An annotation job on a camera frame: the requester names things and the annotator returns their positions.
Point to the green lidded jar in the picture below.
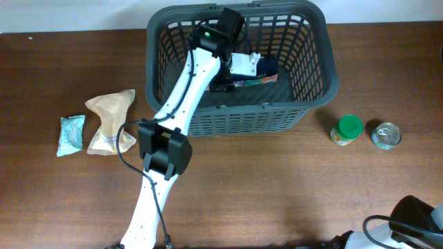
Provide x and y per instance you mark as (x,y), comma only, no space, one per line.
(347,129)

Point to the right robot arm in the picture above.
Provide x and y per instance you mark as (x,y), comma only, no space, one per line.
(412,224)

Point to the tan paper pouch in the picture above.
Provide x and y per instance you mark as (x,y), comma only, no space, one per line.
(112,110)

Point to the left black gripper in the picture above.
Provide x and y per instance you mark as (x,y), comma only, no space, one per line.
(221,81)

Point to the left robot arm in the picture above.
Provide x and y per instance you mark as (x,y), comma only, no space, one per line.
(163,141)

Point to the silver tin can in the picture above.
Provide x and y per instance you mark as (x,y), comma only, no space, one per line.
(386,136)

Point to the grey plastic basket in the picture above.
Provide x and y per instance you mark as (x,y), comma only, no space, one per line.
(291,33)

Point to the mint green wipes packet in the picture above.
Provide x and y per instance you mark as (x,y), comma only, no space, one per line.
(70,140)

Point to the blue cardboard box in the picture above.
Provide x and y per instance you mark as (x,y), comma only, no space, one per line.
(267,72)

